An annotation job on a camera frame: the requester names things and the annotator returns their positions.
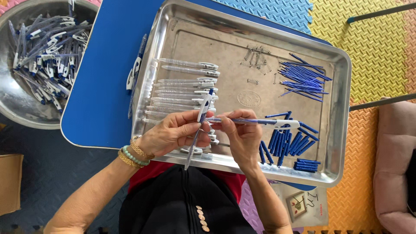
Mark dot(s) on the white book with picture cover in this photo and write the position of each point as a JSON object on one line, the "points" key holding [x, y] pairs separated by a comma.
{"points": [[304, 204]]}

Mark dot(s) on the red garment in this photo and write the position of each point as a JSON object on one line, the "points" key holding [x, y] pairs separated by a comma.
{"points": [[152, 172]]}

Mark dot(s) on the pile of thin blue refills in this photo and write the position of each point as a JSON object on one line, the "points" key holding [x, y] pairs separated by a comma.
{"points": [[302, 79]]}

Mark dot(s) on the person's left hand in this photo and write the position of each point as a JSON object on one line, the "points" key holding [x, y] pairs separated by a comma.
{"points": [[169, 135]]}

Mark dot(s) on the row of clear pen barrels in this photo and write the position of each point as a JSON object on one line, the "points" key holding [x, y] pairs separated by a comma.
{"points": [[182, 83]]}

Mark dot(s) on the assembled blue white pen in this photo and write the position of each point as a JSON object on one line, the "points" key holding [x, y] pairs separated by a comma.
{"points": [[139, 60], [129, 79]]}

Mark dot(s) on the clear pen with white clip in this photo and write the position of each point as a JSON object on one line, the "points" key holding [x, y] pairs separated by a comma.
{"points": [[205, 104]]}

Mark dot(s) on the person's right hand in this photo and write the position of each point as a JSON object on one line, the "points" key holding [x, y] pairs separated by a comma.
{"points": [[245, 139]]}

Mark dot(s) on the dark metal pole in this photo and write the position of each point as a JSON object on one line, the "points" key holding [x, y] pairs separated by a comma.
{"points": [[383, 102], [380, 12]]}

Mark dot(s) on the cardboard box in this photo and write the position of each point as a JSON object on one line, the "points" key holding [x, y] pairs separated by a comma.
{"points": [[10, 183]]}

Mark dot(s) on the pile of small metal springs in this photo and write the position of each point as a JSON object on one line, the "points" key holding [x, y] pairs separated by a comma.
{"points": [[258, 57]]}

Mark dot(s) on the heap of assembled pens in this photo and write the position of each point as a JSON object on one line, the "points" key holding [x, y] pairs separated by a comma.
{"points": [[48, 58]]}

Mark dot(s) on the steel tray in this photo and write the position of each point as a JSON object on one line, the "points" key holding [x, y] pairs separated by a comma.
{"points": [[224, 58]]}

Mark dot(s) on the pile of blue pen grips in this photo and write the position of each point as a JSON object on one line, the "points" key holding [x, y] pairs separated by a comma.
{"points": [[282, 143]]}

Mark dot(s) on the blue refill pen white clip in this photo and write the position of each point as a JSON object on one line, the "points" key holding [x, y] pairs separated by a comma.
{"points": [[283, 124]]}

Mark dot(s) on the black jacket with gold buttons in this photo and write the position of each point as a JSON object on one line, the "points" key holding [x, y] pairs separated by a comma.
{"points": [[175, 204]]}

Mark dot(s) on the steel bowl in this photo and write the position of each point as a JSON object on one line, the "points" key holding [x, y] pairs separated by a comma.
{"points": [[19, 104]]}

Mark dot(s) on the pink cushioned seat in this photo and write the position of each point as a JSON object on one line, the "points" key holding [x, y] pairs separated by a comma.
{"points": [[393, 156]]}

